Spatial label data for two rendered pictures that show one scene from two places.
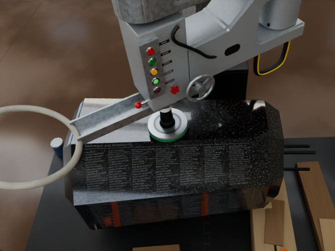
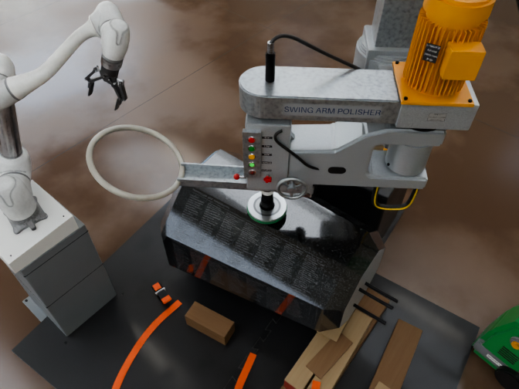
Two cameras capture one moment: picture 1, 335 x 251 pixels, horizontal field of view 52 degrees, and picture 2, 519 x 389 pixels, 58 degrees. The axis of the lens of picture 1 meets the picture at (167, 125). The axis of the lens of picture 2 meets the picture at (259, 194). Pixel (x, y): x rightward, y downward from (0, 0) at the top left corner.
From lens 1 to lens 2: 91 cm
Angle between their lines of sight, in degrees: 16
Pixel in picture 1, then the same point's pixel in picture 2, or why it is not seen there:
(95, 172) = (190, 215)
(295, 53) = (493, 211)
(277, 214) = (337, 350)
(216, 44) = (320, 158)
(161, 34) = (266, 130)
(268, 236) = (313, 363)
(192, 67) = (292, 168)
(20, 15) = (239, 33)
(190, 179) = (261, 264)
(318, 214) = (381, 377)
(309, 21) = not seen: outside the picture
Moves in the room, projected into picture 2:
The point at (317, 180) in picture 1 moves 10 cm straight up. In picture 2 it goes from (406, 347) to (410, 340)
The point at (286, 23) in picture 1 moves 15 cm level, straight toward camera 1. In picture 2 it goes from (404, 171) to (383, 187)
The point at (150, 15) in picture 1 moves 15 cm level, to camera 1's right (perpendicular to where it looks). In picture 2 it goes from (259, 113) to (293, 123)
